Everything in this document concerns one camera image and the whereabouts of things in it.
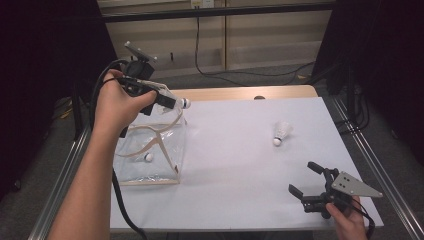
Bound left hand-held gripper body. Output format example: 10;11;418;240
114;40;161;117

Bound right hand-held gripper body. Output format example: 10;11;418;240
302;168;384;220

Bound white shuttlecock black band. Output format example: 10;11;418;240
176;97;192;110

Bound white shuttlecock plain cork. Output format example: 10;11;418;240
272;120;293;147

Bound white shuttlecock blue band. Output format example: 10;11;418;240
133;143;154;164

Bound transparent bag with beige trim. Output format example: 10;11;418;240
112;79;188;187

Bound person's right hand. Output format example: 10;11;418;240
325;195;368;240

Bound person's left hand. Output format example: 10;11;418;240
93;68;158;141

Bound white table mat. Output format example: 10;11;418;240
109;96;385;233

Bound black metal stand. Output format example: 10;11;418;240
71;79;84;139

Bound black horizontal metal bar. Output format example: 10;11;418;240
101;2;336;24

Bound black curtain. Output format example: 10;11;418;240
0;0;118;201
311;0;424;164

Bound aluminium floor rail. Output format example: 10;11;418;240
28;124;91;240
329;96;424;240

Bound right hand-held gripper black cable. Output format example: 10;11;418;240
338;198;376;240

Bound black wall cable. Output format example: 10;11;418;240
194;16;316;88

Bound black floor cables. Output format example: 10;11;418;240
334;86;371;136

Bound yellow floor cable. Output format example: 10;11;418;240
59;105;74;120

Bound white wall socket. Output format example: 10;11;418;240
190;0;215;9

